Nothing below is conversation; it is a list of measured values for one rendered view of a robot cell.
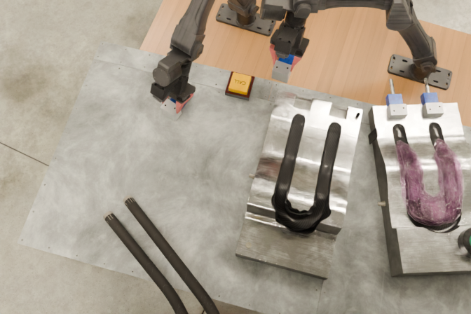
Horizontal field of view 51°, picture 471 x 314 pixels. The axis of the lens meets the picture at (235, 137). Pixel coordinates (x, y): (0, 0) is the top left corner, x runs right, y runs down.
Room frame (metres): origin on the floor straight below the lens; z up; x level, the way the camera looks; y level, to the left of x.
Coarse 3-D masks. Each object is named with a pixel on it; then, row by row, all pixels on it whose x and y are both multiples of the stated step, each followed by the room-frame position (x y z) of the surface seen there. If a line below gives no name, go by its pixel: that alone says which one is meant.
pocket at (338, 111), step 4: (332, 104) 0.59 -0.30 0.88; (332, 108) 0.58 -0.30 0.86; (336, 108) 0.58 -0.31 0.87; (340, 108) 0.58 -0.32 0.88; (344, 108) 0.58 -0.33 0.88; (332, 112) 0.57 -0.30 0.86; (336, 112) 0.57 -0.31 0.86; (340, 112) 0.57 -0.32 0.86; (344, 112) 0.57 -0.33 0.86; (336, 116) 0.56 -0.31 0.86; (340, 116) 0.55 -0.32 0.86; (344, 116) 0.55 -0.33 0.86
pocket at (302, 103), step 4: (296, 96) 0.62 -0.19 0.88; (296, 100) 0.61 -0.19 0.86; (300, 100) 0.61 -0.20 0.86; (304, 100) 0.61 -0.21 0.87; (308, 100) 0.61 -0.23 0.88; (312, 100) 0.60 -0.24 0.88; (296, 104) 0.60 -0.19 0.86; (300, 104) 0.60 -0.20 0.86; (304, 104) 0.60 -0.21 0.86; (308, 104) 0.60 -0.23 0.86; (300, 108) 0.59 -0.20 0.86; (304, 108) 0.59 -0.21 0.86; (308, 108) 0.59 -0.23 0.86
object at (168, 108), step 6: (192, 84) 0.70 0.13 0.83; (168, 102) 0.63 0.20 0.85; (174, 102) 0.63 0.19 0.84; (186, 102) 0.64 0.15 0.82; (162, 108) 0.61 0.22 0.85; (168, 108) 0.61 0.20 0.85; (174, 108) 0.61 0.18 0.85; (168, 114) 0.60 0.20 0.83; (174, 114) 0.59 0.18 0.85; (180, 114) 0.61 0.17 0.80; (174, 120) 0.59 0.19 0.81
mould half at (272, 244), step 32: (288, 96) 0.62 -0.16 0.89; (288, 128) 0.51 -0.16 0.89; (320, 128) 0.51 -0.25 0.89; (352, 128) 0.50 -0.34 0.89; (320, 160) 0.41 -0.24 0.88; (352, 160) 0.41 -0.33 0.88; (256, 192) 0.31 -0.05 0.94; (256, 224) 0.24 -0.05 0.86; (320, 224) 0.22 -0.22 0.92; (256, 256) 0.15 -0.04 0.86; (288, 256) 0.15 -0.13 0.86; (320, 256) 0.15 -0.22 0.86
